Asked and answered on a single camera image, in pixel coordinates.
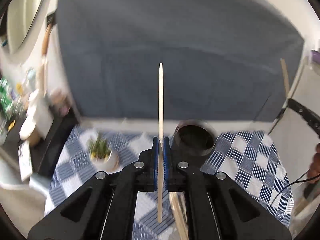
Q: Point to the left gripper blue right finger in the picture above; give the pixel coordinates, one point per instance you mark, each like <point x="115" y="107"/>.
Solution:
<point x="216" y="206"/>

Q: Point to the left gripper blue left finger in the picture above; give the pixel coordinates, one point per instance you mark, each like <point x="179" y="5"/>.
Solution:
<point x="104" y="206"/>

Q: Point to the wooden chopstick five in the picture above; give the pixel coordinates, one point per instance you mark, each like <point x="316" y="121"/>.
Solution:
<point x="285" y="77"/>

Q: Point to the wooden chopstick two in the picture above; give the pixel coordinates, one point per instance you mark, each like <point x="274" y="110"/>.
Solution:
<point x="177" y="203"/>

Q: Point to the wooden chopstick one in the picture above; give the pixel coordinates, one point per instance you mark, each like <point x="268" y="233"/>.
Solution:
<point x="160" y="143"/>

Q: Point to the person right hand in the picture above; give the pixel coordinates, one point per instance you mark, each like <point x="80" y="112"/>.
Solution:
<point x="314" y="169"/>

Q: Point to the small potted succulent plant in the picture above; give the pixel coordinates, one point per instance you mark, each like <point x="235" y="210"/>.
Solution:
<point x="102" y="155"/>

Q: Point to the blue white patterned tablecloth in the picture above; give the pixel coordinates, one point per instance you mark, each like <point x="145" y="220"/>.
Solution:
<point x="249" y="158"/>

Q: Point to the purple colander bowl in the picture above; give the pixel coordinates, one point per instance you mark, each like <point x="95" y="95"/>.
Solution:
<point x="315" y="56"/>

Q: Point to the black cylindrical utensil holder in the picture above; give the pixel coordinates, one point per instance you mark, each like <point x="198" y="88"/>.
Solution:
<point x="194" y="137"/>

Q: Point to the black side shelf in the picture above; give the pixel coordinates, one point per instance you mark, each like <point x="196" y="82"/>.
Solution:
<point x="45" y="154"/>

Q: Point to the beige ceramic bowl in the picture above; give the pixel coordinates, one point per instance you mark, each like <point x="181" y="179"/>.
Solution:
<point x="29" y="132"/>

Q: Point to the white box on shelf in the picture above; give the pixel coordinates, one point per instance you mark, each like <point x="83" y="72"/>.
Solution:
<point x="39" y="110"/>

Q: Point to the wooden brush hanging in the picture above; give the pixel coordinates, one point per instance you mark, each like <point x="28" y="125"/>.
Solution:
<point x="41" y="75"/>

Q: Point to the oval wall mirror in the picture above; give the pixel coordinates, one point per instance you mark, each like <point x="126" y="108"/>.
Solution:
<point x="18" y="19"/>

